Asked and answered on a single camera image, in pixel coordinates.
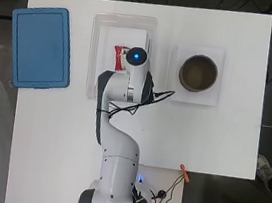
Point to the red and white packet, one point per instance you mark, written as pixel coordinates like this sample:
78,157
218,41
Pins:
118,58

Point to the white seven-joint robot arm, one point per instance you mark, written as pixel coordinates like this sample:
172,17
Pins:
119,153

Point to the brown round tub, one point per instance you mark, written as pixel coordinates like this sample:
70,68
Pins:
198,74

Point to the clear plastic box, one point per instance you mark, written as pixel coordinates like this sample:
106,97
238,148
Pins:
96,42

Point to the white flat box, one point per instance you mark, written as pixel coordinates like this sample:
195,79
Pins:
111,34

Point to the orange clamp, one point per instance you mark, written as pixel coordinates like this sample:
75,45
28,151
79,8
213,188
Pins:
185,174

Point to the blue plastic lid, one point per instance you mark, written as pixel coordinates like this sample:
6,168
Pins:
40,48

